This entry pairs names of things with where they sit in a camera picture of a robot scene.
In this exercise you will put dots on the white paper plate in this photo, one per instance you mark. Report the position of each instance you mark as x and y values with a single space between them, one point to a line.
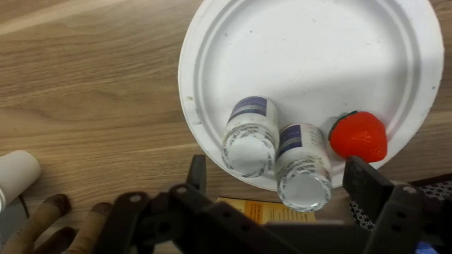
305 56

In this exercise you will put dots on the brown plush moose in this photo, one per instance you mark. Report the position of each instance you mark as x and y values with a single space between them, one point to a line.
51 220

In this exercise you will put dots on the open yellow cardboard box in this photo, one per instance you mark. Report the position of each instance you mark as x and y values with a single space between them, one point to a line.
268 211

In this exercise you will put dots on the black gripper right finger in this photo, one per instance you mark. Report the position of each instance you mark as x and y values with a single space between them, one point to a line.
400 216

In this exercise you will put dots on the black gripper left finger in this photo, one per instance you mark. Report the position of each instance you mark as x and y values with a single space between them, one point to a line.
141 220

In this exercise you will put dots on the white pill bottle blue label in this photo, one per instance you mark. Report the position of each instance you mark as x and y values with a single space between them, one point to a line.
304 173
248 141

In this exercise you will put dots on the red tomato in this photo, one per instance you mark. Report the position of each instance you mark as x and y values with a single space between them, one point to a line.
359 137

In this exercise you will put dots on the white paper cup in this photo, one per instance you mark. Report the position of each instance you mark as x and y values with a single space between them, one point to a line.
15 173

